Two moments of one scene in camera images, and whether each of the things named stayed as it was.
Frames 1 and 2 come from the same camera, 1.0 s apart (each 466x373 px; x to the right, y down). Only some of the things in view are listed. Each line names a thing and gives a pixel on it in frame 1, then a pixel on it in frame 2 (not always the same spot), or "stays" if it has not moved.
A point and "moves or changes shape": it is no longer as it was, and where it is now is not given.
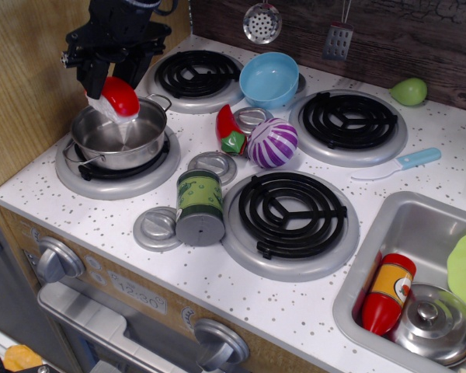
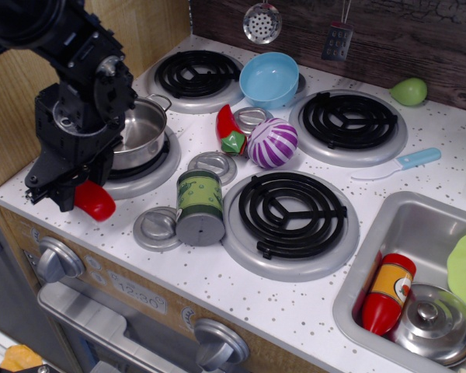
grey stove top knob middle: [217, 162] stays
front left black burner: [122, 183] stays
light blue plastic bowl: [269, 80] stays
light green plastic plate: [464, 270] stays
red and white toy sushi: [118, 102] moves or changes shape
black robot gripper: [116, 29] → [70, 133]
